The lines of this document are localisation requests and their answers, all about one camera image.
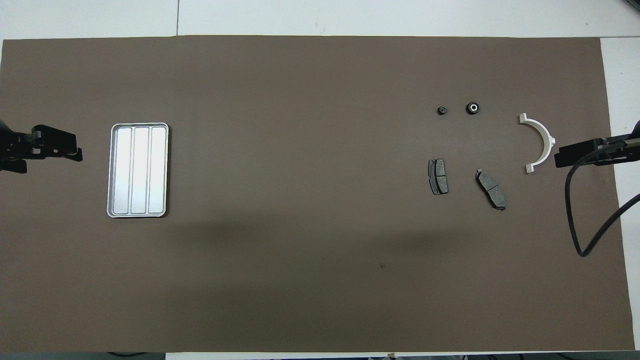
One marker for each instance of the rectangular grey brake pad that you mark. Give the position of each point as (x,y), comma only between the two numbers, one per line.
(438,176)

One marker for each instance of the silver metal compartment tray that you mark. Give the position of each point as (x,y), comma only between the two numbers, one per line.
(137,170)

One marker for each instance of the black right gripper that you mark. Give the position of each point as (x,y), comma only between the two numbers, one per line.
(627,150)

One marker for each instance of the black gear with silver centre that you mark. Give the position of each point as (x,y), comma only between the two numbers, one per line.
(472,108)

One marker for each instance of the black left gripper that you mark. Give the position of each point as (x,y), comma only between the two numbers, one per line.
(15,150)

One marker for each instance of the brown table mat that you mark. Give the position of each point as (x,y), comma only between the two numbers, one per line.
(320,250)

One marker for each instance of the elongated grey brake pad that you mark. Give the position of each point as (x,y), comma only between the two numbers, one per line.
(491,190)

